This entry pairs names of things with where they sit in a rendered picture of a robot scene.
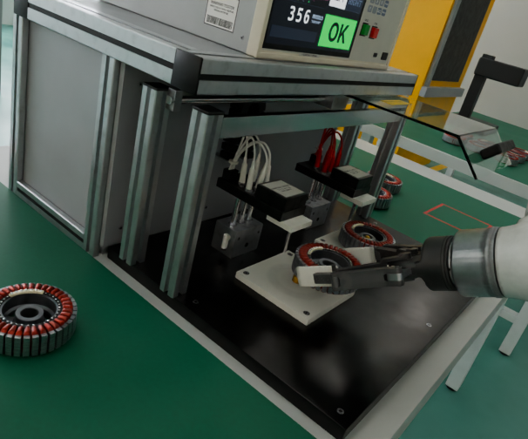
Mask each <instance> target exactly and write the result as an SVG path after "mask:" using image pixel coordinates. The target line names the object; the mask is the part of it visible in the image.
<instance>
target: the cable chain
mask: <svg viewBox="0 0 528 439"><path fill-rule="evenodd" d="M230 106H231V107H232V108H229V113H228V114H247V113H265V112H264V111H265V110H266V103H238V104H230ZM241 139H242V137H238V138H224V139H223V140H225V141H226V142H222V145H221V148H222V149H224V150H221V151H220V152H216V154H215V157H216V158H218V159H220V160H222V161H224V162H226V163H228V161H229V159H234V156H235V154H236V152H237V150H238V148H239V145H240V142H241ZM253 150H254V146H253V145H252V146H250V147H249V148H247V159H252V158H253V157H254V152H252V151H253Z"/></svg>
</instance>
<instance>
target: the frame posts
mask: <svg viewBox="0 0 528 439"><path fill-rule="evenodd" d="M168 89H169V86H167V85H165V84H162V83H160V82H143V90H142V96H141V102H140V108H139V121H138V127H137V133H136V139H135V146H134V153H133V159H132V170H131V177H130V184H129V190H128V196H127V202H126V209H125V221H124V227H123V233H122V240H121V247H120V253H119V258H120V259H121V260H126V263H127V264H128V265H129V266H132V265H135V264H136V260H137V261H138V262H139V263H140V262H143V261H145V258H146V249H147V243H148V238H149V232H150V226H151V221H152V211H153V206H154V200H155V195H156V190H157V184H158V179H159V169H160V163H161V158H162V152H163V147H164V142H165V136H166V127H167V121H168V116H169V111H170V110H168V109H166V97H167V94H168ZM224 115H225V112H223V111H221V110H219V109H217V108H215V107H212V106H211V105H193V111H192V116H191V121H190V125H189V131H188V135H187V141H186V149H185V154H184V158H183V164H182V168H181V174H180V178H179V187H178V191H177V197H176V201H175V207H174V211H173V220H172V225H171V230H170V234H169V240H168V244H167V249H166V258H165V263H164V267H163V273H162V277H161V282H160V287H159V289H160V290H162V291H163V292H165V291H168V292H167V295H168V296H170V297H171V298H175V297H177V296H178V293H180V294H185V293H186V290H187V286H188V281H189V277H190V273H191V269H192V264H193V257H194V253H195V248H196V245H197V240H198V236H199V231H200V224H201V220H202V215H203V212H204V207H205V203H206V196H207V191H208V187H209V183H210V178H211V174H212V170H213V162H214V158H215V154H216V150H217V145H218V141H219V137H220V129H221V125H222V121H223V117H224ZM405 122H406V118H403V117H400V116H399V117H398V120H397V121H396V122H388V123H387V125H386V128H385V131H384V133H383V136H382V140H381V143H380V145H379V147H378V150H377V153H376V157H375V159H374V162H373V165H372V167H371V170H370V173H369V174H371V175H373V179H372V180H371V183H370V185H371V187H370V189H369V193H368V194H369V195H371V196H373V197H375V198H376V201H377V198H378V195H379V192H380V191H381V188H382V184H383V181H384V179H385V177H386V174H387V171H388V169H389V165H390V162H391V160H392V158H393V155H394V152H395V150H396V146H397V144H398V141H399V138H400V136H401V134H402V131H403V128H404V125H405ZM361 128H362V125H353V126H344V130H343V133H342V157H341V161H340V165H339V166H341V165H349V162H350V160H351V157H352V154H353V151H354V149H355V144H356V141H357V139H358V136H359V133H360V130H361ZM339 193H340V192H338V191H336V190H335V189H333V188H331V187H329V186H326V187H325V190H324V193H323V195H322V197H323V198H325V199H326V198H328V200H330V201H334V200H337V199H338V196H339ZM375 204H376V202H374V203H371V204H369V205H366V206H363V207H360V206H358V207H357V209H356V212H355V214H357V215H361V216H362V217H363V218H364V219H367V218H368V217H371V214H372V212H373V209H374V207H375Z"/></svg>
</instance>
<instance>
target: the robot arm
mask: <svg viewBox="0 0 528 439"><path fill-rule="evenodd" d="M342 250H346V251H347V252H348V253H351V254H352V255H354V256H355V257H356V258H357V259H358V260H359V261H360V262H361V263H362V265H357V266H352V267H342V268H338V267H337V266H336V265H335V264H332V265H331V266H312V267H297V268H296V272H297V277H298V282H299V286H300V287H332V289H333V291H341V290H350V289H360V288H370V287H401V286H404V282H405V281H406V282H407V281H413V280H415V279H416V278H418V277H419V278H421V279H423V281H424V282H425V285H426V286H427V288H429V289H430V290H432V291H458V292H459V293H460V294H461V295H462V296H464V297H496V298H514V299H519V300H523V301H528V203H527V207H526V210H525V216H524V217H523V218H521V219H519V220H518V222H517V224H515V225H511V226H501V227H498V226H492V227H488V228H475V229H462V230H459V231H457V232H456V234H455V235H454V236H453V235H447V236H432V237H429V238H428V239H426V240H425V242H424V243H423V244H422V245H402V244H388V243H387V244H385V245H383V247H375V250H374V248H373V247H351V248H343V249H342ZM387 265H389V266H388V267H387Z"/></svg>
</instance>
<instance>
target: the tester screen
mask: <svg viewBox="0 0 528 439"><path fill-rule="evenodd" d="M329 3H330V0H275V1H274V7H273V12H272V16H271V19H270V24H269V27H268V31H267V38H266V42H265V43H270V44H283V45H289V46H296V47H302V48H309V49H317V50H323V51H335V52H342V53H349V50H342V49H335V48H329V47H322V46H317V45H318V42H319V39H320V35H321V32H322V26H323V24H324V20H325V16H326V14H329V15H334V16H338V17H344V18H347V19H351V20H355V21H357V22H358V19H359V16H360V14H361V11H362V9H361V11H360V14H358V13H355V12H352V11H348V10H343V9H339V8H336V7H332V6H329ZM290 4H293V5H297V6H301V7H304V8H308V9H311V10H312V14H311V18H310V21H309V24H308V26H307V25H302V24H294V23H290V22H286V19H287V15H288V9H289V5H290ZM272 24H274V25H280V26H285V27H289V28H295V29H299V30H308V31H313V32H317V35H316V39H315V42H314V43H311V42H305V41H299V40H294V39H287V38H281V37H270V36H269V34H270V31H271V27H272Z"/></svg>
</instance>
